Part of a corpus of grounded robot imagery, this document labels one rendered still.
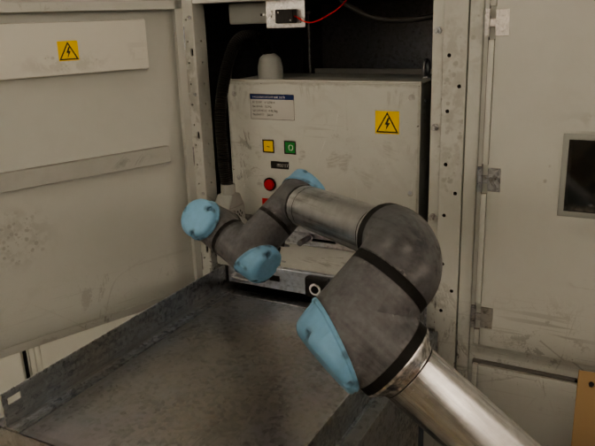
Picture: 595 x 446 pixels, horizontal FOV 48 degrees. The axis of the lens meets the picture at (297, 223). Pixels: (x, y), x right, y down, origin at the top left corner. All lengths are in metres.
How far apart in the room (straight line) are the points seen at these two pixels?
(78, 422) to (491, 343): 0.85
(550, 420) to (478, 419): 0.70
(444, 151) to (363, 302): 0.65
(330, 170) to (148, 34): 0.53
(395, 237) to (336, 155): 0.72
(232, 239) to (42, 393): 0.47
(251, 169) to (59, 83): 0.48
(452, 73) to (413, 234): 0.59
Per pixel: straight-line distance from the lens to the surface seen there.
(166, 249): 1.75
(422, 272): 0.84
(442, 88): 1.40
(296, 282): 1.69
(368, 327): 0.82
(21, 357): 2.46
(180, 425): 1.26
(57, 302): 1.66
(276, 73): 1.65
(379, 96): 1.49
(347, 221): 0.98
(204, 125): 1.69
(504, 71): 1.35
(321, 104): 1.55
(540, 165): 1.37
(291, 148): 1.61
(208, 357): 1.47
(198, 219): 1.22
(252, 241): 1.18
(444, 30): 1.40
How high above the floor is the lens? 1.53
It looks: 17 degrees down
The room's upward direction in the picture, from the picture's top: 2 degrees counter-clockwise
